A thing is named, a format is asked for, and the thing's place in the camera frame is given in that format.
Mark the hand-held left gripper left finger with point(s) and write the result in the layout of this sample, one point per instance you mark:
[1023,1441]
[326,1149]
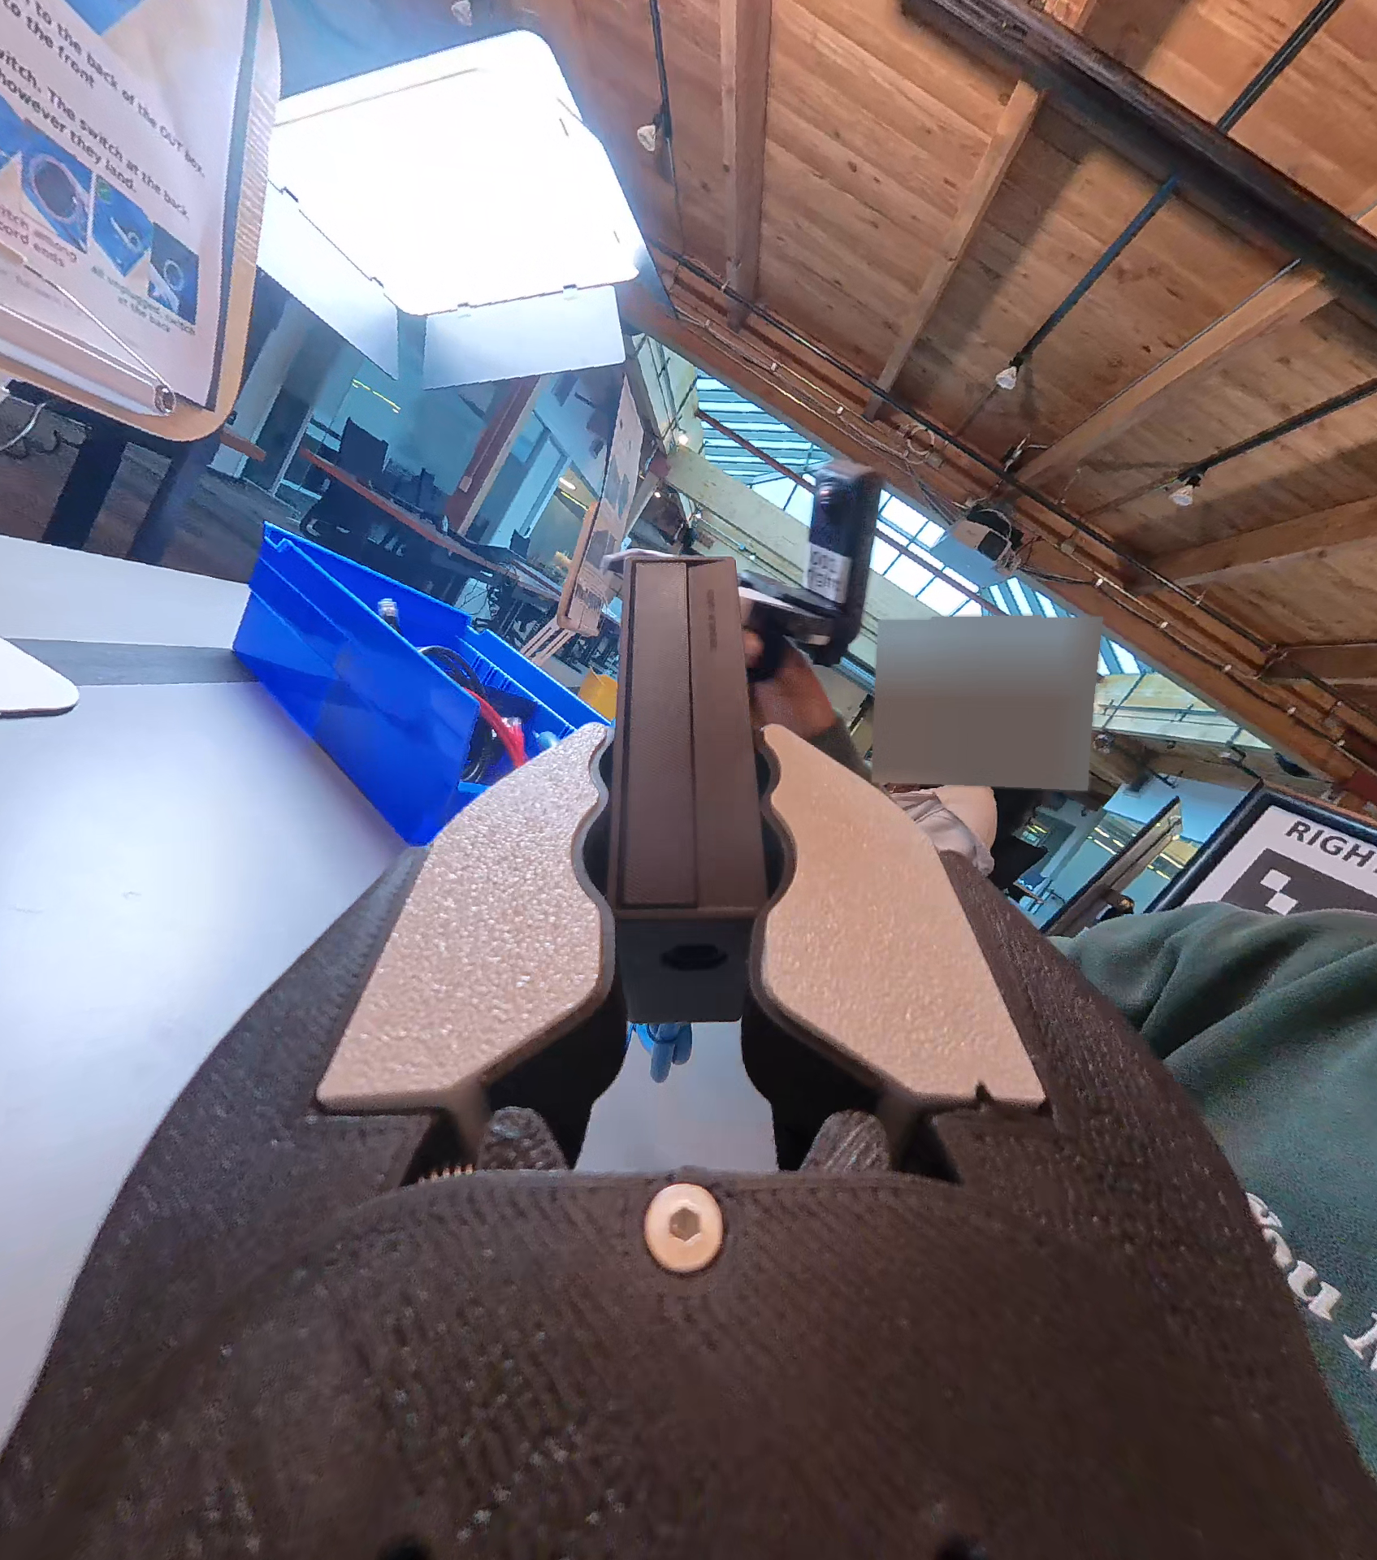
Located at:
[481,962]

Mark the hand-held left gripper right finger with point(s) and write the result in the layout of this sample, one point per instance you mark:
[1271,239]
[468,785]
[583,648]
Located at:
[895,962]

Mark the black network switch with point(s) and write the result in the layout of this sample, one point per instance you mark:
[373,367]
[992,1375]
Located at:
[688,756]

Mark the person's green sweatshirt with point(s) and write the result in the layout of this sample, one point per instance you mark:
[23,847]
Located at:
[1249,1097]

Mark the blue plastic bin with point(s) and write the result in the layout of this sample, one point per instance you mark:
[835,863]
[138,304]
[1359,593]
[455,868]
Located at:
[370,707]

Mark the yellow plastic bin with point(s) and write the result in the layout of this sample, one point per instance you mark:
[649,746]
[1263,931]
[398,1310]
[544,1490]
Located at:
[596,697]

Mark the white ceiling device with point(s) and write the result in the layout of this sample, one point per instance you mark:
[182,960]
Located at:
[987,533]

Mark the wooden background table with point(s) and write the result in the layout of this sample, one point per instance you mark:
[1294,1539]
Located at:
[421,512]

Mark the black tape strip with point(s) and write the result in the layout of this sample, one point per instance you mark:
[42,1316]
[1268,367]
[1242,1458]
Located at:
[127,660]

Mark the wooden sign board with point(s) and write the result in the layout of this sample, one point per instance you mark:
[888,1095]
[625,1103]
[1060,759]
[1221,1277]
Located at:
[612,487]

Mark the wooden instruction sheet board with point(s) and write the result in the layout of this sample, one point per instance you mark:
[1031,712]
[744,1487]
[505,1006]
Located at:
[54,182]

